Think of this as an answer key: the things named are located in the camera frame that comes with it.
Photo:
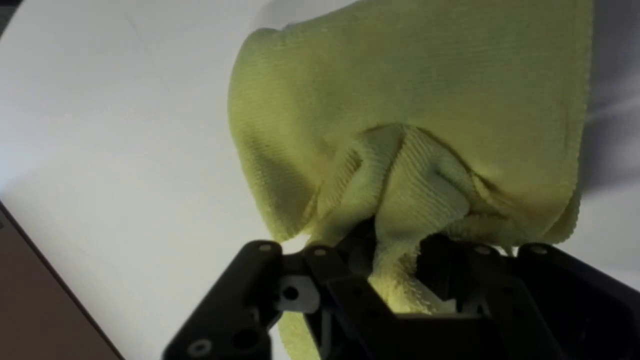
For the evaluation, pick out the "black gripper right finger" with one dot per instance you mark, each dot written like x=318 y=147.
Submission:
x=552 y=306

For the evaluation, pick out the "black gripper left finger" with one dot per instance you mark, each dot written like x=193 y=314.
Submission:
x=253 y=313

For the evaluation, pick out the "yellow towel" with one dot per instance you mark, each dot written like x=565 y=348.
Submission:
x=413 y=100

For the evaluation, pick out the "brown cardboard box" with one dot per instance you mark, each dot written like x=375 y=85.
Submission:
x=41 y=306

